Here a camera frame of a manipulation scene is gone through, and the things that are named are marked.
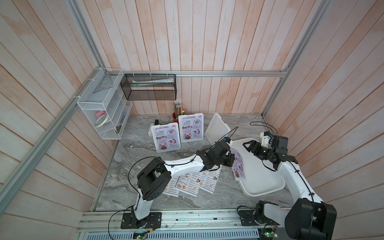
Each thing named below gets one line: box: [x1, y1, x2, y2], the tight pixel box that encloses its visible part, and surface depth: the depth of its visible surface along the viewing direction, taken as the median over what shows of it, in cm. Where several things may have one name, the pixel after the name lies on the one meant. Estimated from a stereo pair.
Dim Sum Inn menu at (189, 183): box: [175, 172, 201, 197], surface depth 87 cm
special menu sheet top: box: [154, 124, 180, 151], surface depth 94 cm
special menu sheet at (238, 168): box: [230, 148, 246, 181], surface depth 85 cm
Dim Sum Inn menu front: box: [192, 164, 223, 197], surface depth 87 cm
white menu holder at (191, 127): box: [178, 113, 204, 143], surface depth 100 cm
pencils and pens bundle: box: [173, 102, 189, 119], surface depth 106 cm
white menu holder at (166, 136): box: [148, 122, 181, 153], surface depth 94 cm
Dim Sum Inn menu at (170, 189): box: [162, 175, 180, 198], surface depth 85 cm
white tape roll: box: [94, 114, 109, 128], surface depth 81 cm
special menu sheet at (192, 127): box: [181, 114, 203, 141], surface depth 100 cm
